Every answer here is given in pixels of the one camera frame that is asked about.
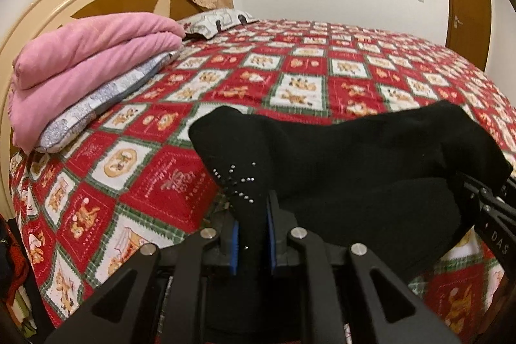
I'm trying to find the black pants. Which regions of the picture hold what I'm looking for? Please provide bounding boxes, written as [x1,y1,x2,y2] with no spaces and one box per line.
[189,100,514,334]

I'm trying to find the brown wooden door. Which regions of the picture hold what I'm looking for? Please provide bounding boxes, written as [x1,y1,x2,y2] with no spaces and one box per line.
[441,0,493,71]

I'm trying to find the dark red cloth pile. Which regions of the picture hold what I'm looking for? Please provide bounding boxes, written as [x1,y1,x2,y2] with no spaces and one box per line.
[0,217,37,337]

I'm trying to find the pink folded blanket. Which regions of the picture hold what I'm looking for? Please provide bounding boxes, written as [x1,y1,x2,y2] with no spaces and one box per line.
[7,13,186,153]

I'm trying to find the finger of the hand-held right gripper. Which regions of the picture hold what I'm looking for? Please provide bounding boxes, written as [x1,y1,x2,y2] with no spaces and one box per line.
[460,171,516,268]

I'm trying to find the grey patterned pillow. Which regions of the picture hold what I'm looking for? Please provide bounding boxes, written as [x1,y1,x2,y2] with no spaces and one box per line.
[36,48,182,154]

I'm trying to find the red checked printed blanket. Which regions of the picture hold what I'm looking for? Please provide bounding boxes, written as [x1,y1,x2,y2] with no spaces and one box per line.
[8,18,516,344]

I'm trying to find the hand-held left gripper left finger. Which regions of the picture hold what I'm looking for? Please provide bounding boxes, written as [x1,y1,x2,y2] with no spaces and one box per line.
[42,221,243,344]

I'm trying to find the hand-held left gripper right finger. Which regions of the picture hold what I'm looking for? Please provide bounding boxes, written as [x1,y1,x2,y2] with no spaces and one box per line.
[266,191,462,344]

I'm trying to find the white printed pillow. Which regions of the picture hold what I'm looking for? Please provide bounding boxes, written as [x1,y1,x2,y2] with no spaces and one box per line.
[177,7,259,40]

